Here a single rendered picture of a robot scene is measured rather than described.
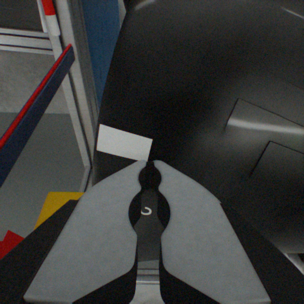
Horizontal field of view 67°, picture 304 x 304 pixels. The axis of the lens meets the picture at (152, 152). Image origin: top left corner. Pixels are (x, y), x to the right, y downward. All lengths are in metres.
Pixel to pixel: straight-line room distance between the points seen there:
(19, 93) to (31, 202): 0.76
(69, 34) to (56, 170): 0.87
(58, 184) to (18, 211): 0.19
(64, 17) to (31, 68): 1.12
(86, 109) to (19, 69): 1.11
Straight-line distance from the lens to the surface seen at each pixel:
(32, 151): 1.35
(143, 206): 0.16
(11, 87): 1.65
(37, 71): 1.52
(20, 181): 1.22
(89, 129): 0.51
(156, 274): 0.89
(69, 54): 0.40
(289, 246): 0.22
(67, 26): 0.42
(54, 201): 0.47
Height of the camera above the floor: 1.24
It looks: 45 degrees down
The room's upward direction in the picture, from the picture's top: 180 degrees counter-clockwise
